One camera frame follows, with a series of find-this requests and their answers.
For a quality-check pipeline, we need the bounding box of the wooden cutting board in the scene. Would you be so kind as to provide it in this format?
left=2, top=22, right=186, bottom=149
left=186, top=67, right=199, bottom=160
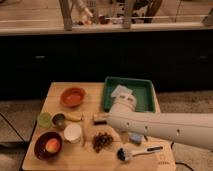
left=22, top=82, right=176, bottom=171

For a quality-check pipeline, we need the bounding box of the green plastic tray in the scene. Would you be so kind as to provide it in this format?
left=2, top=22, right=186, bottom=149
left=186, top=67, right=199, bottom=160
left=102, top=77, right=155, bottom=112

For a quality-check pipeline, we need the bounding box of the dark brown bowl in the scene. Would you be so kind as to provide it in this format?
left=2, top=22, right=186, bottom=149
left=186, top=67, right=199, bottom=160
left=34, top=132, right=62, bottom=160

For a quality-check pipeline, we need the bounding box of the light green cup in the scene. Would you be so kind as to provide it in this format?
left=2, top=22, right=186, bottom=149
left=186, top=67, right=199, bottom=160
left=37, top=112, right=52, bottom=129

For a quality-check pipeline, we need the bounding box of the blue sponge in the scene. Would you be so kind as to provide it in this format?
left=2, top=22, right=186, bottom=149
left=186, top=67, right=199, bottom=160
left=129, top=133, right=144, bottom=145

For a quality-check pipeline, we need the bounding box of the yellow banana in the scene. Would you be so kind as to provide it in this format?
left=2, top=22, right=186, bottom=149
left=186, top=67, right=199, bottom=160
left=65, top=113, right=82, bottom=122

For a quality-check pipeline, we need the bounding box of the wooden block eraser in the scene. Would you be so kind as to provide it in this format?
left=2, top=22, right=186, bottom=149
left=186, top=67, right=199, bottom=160
left=93, top=113, right=107, bottom=125

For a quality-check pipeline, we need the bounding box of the peach fruit in bowl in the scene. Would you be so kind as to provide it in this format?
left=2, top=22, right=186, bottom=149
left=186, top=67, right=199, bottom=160
left=45, top=138, right=60, bottom=153

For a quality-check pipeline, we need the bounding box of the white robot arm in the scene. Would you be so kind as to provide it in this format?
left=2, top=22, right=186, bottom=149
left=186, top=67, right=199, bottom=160
left=106, top=93, right=213, bottom=151

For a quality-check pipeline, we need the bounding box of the white round container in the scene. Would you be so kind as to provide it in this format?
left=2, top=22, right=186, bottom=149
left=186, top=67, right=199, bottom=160
left=64, top=123, right=82, bottom=143

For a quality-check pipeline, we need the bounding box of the black white dish brush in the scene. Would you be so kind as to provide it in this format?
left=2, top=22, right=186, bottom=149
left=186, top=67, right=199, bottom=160
left=117, top=146, right=163, bottom=162

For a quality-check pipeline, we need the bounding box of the white cloth in tray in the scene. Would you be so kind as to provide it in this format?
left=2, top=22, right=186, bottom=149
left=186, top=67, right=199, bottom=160
left=111, top=85, right=132, bottom=97

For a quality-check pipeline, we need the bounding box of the dark grape bunch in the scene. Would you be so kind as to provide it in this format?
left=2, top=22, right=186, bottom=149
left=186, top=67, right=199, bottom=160
left=92, top=132, right=113, bottom=153

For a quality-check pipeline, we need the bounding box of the wooden stick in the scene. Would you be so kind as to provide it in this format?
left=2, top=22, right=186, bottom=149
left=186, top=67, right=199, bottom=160
left=81, top=121, right=86, bottom=147

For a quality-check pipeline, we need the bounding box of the orange red bowl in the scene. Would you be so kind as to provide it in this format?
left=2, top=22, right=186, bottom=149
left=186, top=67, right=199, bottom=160
left=60, top=87, right=86, bottom=107

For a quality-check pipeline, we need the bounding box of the small metal cup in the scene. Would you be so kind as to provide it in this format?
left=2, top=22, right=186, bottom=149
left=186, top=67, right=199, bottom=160
left=52, top=113, right=66, bottom=130

